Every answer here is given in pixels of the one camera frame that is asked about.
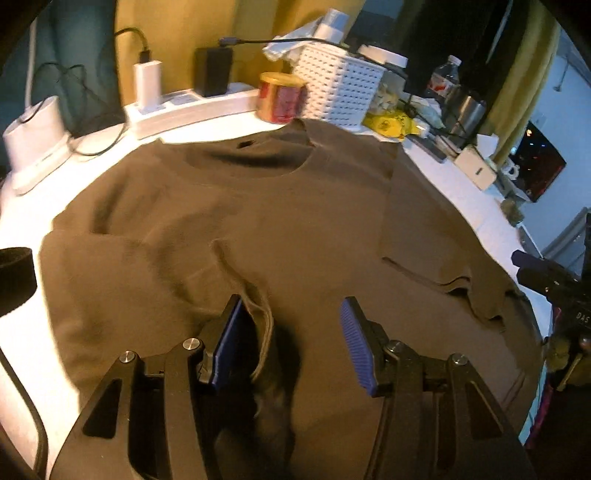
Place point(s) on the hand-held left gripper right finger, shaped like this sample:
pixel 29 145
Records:
pixel 355 341

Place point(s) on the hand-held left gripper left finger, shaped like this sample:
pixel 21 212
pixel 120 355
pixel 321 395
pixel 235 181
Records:
pixel 228 341

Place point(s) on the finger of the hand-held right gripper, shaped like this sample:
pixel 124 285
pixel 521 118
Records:
pixel 531 265

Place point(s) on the brown t-shirt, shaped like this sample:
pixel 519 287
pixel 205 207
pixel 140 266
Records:
pixel 300 221

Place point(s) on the white mug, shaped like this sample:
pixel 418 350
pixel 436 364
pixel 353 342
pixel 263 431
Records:
pixel 511 170

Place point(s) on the dark monitor screen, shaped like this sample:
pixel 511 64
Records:
pixel 540 161

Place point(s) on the small white adapter box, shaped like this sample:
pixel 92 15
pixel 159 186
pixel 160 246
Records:
pixel 475 166

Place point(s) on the white paper sheet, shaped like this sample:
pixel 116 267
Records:
pixel 489 145

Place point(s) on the dark flat device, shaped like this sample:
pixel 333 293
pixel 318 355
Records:
pixel 429 147

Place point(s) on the steel tumbler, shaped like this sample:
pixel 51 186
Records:
pixel 466 110

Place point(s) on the narrow yellow curtain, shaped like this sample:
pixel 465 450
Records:
pixel 521 83

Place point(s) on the white crumpled wrapper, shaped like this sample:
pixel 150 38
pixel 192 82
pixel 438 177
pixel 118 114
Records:
pixel 427 113

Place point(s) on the yellow snack packet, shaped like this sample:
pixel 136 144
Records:
pixel 392 124

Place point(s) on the white textured bedspread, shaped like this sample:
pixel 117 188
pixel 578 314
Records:
pixel 27 332

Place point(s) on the clear water bottle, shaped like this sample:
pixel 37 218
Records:
pixel 444 78

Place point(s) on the white power strip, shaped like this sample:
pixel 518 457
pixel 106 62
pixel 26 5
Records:
pixel 207 108

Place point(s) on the red tin can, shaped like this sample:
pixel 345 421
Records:
pixel 281 99

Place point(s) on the dark window glass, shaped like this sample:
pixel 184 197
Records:
pixel 448 27

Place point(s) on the white plastic basket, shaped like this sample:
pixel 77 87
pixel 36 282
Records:
pixel 337 87

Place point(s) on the white charger plug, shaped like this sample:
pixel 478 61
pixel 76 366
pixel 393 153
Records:
pixel 147 87

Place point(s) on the black charger plug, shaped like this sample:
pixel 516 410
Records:
pixel 213 71

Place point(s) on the white desk lamp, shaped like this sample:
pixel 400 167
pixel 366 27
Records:
pixel 37 134

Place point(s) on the white crumpled tissue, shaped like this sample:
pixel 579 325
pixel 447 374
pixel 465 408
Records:
pixel 286 46

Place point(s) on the pale blue tissue pack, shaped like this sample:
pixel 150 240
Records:
pixel 332 23

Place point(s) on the teal curtain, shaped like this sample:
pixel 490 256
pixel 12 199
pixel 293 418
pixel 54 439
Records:
pixel 78 46

